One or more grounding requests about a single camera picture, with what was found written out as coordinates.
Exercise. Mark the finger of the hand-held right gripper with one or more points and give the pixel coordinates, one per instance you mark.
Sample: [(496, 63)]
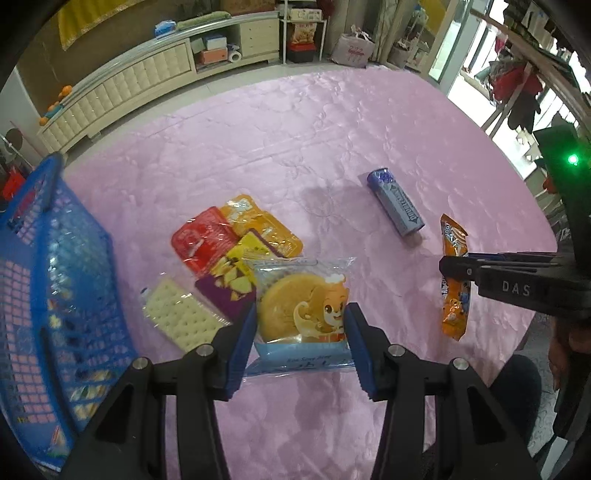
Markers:
[(455, 270)]

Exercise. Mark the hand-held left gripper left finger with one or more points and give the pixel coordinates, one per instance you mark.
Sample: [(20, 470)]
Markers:
[(240, 350)]

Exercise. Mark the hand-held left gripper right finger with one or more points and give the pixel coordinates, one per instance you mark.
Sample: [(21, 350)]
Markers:
[(362, 355)]

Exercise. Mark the orange striped candy packet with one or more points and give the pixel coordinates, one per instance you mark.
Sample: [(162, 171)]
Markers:
[(455, 318)]

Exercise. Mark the cracker packet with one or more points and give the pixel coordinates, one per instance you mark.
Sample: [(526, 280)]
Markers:
[(180, 316)]

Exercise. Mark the purple yellow snack packet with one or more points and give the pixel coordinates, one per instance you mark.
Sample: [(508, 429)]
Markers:
[(231, 277)]

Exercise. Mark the round cake packet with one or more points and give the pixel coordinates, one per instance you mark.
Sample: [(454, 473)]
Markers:
[(300, 304)]

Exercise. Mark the blue gum bottle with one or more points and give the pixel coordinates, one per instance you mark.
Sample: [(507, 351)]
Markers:
[(395, 203)]

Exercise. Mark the red snack packet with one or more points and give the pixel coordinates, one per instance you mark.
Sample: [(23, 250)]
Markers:
[(201, 240)]

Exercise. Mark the orange snack packet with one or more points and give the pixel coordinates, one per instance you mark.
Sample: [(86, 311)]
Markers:
[(272, 233)]

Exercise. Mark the blue plastic basket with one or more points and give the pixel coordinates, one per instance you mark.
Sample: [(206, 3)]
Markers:
[(27, 258)]

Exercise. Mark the person's right hand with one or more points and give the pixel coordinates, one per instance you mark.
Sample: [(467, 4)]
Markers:
[(561, 355)]

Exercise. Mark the black glove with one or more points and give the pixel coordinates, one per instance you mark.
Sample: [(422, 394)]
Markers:
[(524, 110)]

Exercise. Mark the pink tablecloth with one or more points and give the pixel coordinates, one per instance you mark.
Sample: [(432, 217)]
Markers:
[(323, 138)]

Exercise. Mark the red cloth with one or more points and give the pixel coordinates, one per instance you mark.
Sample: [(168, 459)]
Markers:
[(512, 81)]

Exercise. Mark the wooden drying rack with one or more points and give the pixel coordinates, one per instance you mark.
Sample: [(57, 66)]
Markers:
[(545, 50)]

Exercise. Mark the white pink tote bag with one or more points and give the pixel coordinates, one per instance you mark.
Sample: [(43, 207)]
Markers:
[(353, 48)]

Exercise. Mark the patterned curtain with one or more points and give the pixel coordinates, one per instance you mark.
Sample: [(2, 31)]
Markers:
[(390, 25)]

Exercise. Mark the black box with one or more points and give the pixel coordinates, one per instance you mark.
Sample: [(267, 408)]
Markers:
[(301, 53)]

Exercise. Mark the white metal rack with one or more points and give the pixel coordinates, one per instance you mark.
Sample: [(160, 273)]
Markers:
[(323, 32)]

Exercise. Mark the printed snack box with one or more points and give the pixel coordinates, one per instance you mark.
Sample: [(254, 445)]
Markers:
[(303, 33)]

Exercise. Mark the red bag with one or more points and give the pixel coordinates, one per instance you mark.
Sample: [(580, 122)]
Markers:
[(11, 185)]

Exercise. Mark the white tv cabinet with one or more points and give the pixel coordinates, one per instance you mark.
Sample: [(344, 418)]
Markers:
[(138, 78)]

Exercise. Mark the white paper roll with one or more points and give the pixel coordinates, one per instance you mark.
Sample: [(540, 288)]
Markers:
[(235, 56)]

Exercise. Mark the orange box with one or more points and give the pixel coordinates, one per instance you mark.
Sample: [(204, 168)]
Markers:
[(214, 56)]

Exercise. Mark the blue white box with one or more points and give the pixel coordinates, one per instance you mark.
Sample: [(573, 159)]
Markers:
[(216, 43)]

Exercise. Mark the blue tissue box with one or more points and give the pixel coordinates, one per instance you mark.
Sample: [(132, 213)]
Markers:
[(165, 28)]

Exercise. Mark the green cushion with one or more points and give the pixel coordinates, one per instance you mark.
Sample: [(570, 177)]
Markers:
[(203, 21)]

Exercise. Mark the yellow cloth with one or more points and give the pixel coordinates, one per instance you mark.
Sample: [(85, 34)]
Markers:
[(92, 21)]

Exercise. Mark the round brown wall plate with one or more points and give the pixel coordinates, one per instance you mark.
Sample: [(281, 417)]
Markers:
[(14, 138)]

